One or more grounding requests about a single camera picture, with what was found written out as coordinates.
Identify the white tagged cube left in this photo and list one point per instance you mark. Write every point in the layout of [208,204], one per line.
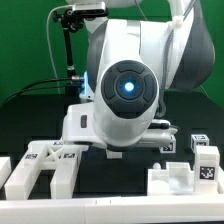
[171,148]

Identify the white tagged cube right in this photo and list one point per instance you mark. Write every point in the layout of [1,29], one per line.
[199,140]

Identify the white chair back frame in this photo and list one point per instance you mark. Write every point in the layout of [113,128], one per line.
[63,159]

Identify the white left fence bar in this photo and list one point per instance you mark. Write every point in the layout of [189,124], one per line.
[5,169]

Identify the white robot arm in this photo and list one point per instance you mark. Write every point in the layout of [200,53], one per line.
[130,64]

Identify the grey mounted camera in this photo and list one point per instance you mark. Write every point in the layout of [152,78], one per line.
[88,10]

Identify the black camera stand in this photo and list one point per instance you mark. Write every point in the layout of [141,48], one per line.
[70,24]

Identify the white tagged cube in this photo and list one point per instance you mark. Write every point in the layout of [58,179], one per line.
[171,148]
[199,140]

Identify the white fence bar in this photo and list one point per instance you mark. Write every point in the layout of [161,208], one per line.
[116,210]
[5,169]

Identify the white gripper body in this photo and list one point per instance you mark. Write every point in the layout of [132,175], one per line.
[101,127]

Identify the white front fence bar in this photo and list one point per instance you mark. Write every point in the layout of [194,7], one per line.
[116,210]

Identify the white chair seat part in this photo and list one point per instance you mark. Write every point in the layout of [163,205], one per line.
[177,178]

